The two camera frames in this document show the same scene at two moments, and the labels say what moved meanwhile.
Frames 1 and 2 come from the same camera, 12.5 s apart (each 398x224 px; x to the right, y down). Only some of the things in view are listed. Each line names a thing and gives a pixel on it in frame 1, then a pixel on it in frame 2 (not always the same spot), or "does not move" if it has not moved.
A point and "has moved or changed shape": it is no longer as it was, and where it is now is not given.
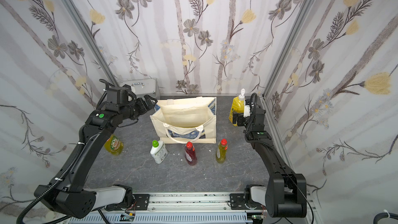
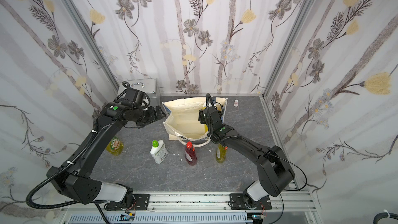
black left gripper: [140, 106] to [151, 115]
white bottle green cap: [159, 151] does not move
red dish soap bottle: [190, 154] does not move
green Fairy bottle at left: [113, 145] does not move
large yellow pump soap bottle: [238, 106] to [206, 127]
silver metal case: [143, 87] does not move
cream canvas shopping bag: [186, 121] has moved or changed shape
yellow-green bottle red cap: [222, 148] does not move
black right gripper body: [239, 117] to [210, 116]
